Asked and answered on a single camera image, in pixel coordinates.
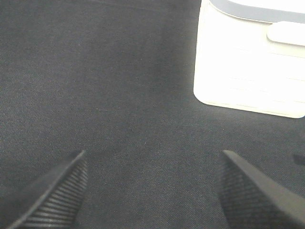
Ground white plastic storage bin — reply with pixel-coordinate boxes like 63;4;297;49
193;0;305;118

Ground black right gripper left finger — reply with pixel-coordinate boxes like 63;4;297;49
0;150;89;229

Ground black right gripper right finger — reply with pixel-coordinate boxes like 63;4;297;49
218;150;305;229

